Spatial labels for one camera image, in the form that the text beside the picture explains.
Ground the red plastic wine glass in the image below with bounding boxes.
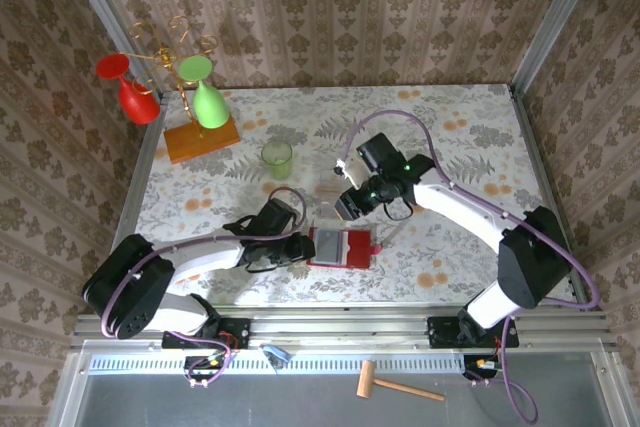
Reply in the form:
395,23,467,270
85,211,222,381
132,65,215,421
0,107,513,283
96,53,162,126

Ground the wooden mallet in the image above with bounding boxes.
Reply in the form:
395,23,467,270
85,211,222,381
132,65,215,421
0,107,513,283
355,359,446,402

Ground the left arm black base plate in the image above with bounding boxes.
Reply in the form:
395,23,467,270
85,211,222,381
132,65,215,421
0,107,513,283
162,317,251,350

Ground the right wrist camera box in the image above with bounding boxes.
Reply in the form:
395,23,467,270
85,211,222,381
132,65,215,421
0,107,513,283
335,132,402,189

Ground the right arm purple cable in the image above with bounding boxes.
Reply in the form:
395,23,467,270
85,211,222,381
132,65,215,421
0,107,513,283
342,109,601,426

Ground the red leather card holder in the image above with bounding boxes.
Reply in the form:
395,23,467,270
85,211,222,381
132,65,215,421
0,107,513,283
305,226,383,270

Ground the black connector block with wires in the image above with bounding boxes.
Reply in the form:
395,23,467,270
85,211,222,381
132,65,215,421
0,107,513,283
184,355,229,382
462,354,506,382

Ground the gold wire glass rack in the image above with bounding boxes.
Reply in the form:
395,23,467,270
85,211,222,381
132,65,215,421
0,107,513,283
128,15,221,141

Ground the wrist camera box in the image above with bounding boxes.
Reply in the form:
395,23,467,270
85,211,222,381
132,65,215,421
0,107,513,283
257,198,296,236
335,132,402,189

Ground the orange wooden rack base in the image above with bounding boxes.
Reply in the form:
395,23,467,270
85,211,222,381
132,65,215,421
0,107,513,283
163,114,241,165

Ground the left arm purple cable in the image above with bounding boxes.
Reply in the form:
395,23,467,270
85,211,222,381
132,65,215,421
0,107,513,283
99,186,307,391

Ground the green translucent plastic cup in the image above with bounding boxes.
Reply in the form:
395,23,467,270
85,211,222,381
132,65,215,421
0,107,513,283
260,139,294,180

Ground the blue white clip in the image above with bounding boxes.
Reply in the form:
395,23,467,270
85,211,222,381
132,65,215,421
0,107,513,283
260,343,293,367

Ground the clear acrylic card stand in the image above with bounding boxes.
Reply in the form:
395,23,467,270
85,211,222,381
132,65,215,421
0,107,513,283
314,171,354,222

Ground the aluminium corner post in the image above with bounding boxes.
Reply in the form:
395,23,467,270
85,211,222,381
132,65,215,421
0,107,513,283
509,0,610,96
55,0,166,98

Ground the grey metal shelf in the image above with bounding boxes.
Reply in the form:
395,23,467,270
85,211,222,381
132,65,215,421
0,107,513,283
49,341,640,427

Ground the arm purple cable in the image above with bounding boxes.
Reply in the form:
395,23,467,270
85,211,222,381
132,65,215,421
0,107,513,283
342,109,601,426
99,186,307,391

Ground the aluminium table side rail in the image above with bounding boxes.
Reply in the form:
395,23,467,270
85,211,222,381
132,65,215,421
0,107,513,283
507,82,591,312
93,89,174,316

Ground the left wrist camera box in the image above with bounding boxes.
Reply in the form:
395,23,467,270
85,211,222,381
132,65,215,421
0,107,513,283
257,198,296,236

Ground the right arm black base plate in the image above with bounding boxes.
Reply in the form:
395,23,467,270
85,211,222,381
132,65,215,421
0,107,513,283
427,315,520,349

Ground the green plastic wine glass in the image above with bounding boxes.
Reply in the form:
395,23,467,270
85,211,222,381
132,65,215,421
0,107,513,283
178,55,231,129

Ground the aluminium table edge rail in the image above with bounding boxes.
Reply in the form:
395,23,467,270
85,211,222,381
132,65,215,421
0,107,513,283
69,302,621,351

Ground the perforated metal cable strip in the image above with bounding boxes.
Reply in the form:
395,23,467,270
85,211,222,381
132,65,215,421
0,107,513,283
88,352,466,376

